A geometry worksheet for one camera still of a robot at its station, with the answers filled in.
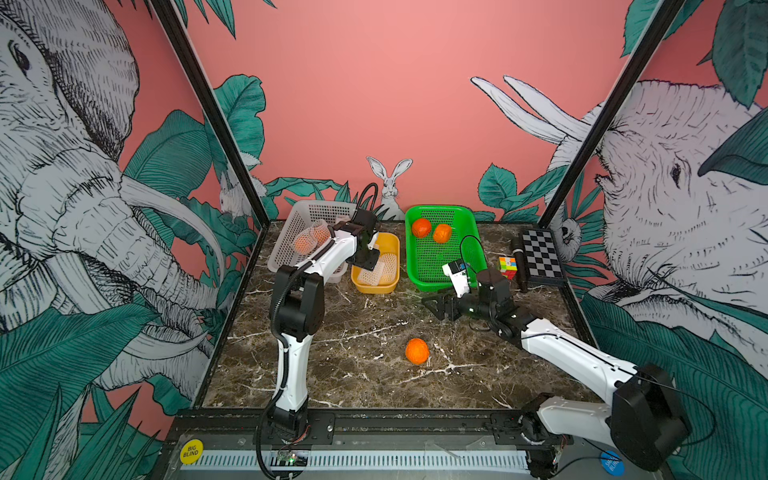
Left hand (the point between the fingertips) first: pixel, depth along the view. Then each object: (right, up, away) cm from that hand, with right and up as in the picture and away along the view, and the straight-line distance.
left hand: (370, 257), depth 98 cm
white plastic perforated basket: (-31, +13, +9) cm, 35 cm away
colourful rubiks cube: (+48, -3, +3) cm, 48 cm away
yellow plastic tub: (+5, +5, +15) cm, 17 cm away
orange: (+18, +11, +13) cm, 25 cm away
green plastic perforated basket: (+20, 0, +13) cm, 24 cm away
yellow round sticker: (-41, -46, -28) cm, 68 cm away
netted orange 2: (-24, +5, +6) cm, 25 cm away
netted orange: (+26, +9, +11) cm, 30 cm away
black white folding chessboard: (+61, -3, +6) cm, 62 cm away
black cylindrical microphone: (+54, +2, +10) cm, 55 cm away
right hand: (+18, -9, -19) cm, 27 cm away
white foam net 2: (+1, -6, -3) cm, 7 cm away
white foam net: (+7, -3, +3) cm, 8 cm away
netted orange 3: (+15, -26, -17) cm, 34 cm away
